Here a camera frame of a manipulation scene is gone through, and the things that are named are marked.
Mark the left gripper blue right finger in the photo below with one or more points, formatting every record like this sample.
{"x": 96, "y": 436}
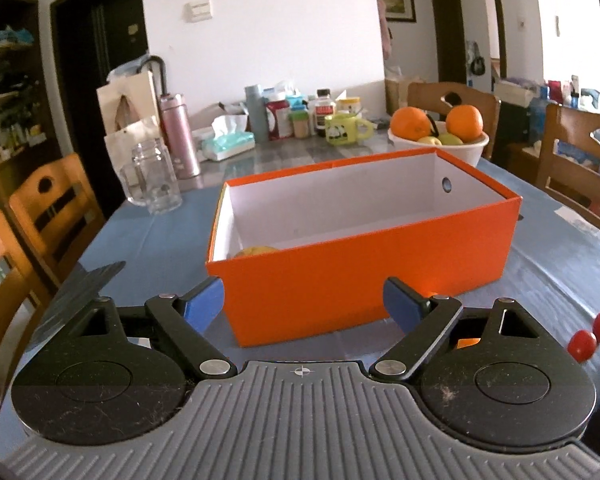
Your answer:
{"x": 425, "y": 322}

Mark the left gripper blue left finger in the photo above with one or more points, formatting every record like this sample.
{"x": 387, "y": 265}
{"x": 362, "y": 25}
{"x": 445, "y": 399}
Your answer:
{"x": 178, "y": 324}

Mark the small orange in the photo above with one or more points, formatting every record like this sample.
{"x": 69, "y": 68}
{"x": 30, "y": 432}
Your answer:
{"x": 466, "y": 342}

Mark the yellow pear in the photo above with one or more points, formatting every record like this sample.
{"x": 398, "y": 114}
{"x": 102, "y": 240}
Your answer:
{"x": 254, "y": 251}

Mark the orange cardboard box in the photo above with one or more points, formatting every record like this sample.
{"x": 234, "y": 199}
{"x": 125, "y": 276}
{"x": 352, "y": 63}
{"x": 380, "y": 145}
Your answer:
{"x": 343, "y": 228}

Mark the clear glass jar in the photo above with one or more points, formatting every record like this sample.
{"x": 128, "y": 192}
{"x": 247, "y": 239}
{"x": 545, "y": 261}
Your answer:
{"x": 156, "y": 185}

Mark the wooden chair far left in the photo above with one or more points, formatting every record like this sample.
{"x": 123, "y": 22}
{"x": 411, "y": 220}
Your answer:
{"x": 56, "y": 212}

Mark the wooden chair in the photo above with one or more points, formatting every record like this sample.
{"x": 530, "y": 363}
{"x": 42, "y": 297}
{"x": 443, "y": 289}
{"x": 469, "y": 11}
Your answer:
{"x": 442, "y": 97}
{"x": 56, "y": 212}
{"x": 569, "y": 157}
{"x": 20, "y": 284}

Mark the white fruit basket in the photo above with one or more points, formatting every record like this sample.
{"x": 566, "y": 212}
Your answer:
{"x": 468, "y": 152}

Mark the wooden chair near left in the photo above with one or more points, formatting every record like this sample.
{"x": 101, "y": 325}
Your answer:
{"x": 20, "y": 284}

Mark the tissue box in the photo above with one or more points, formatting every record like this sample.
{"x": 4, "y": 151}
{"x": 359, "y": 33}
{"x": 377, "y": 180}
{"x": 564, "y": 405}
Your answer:
{"x": 231, "y": 137}

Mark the pink thermos bottle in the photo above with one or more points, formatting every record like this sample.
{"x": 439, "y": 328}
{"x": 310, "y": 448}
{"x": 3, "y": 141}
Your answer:
{"x": 175, "y": 123}

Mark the orange in basket left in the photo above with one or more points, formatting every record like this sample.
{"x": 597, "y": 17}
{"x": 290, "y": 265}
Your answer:
{"x": 410, "y": 123}

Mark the orange in basket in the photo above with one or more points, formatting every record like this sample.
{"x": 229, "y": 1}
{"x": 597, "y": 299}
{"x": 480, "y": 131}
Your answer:
{"x": 410, "y": 123}
{"x": 464, "y": 121}

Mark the orange in basket right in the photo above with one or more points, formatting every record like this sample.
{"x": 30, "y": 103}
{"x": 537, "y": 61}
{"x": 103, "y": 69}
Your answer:
{"x": 464, "y": 121}

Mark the green panda mug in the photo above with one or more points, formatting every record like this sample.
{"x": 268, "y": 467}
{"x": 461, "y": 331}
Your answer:
{"x": 345, "y": 129}

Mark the paper shopping bag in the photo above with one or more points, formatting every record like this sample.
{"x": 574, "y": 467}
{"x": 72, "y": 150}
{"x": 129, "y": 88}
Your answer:
{"x": 130, "y": 115}

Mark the wooden chair far right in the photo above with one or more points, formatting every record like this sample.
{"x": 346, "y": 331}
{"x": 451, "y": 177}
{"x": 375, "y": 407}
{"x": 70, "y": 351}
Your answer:
{"x": 442, "y": 97}

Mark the grey tall bottle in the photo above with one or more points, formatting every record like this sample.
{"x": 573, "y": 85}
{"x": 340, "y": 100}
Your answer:
{"x": 257, "y": 113}

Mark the red label jar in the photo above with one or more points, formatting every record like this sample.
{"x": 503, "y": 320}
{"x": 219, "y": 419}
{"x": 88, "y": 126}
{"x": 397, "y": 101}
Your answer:
{"x": 279, "y": 124}

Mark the wooden chair near right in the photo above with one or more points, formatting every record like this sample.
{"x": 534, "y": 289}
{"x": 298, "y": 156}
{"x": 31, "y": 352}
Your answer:
{"x": 569, "y": 157}

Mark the dark lid medicine bottle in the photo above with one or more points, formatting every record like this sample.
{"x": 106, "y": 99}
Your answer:
{"x": 324, "y": 106}

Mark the wooden bookshelf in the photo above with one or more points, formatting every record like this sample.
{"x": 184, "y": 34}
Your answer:
{"x": 27, "y": 135}

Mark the white wall switch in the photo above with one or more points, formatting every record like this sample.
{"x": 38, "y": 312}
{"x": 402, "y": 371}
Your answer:
{"x": 198, "y": 11}

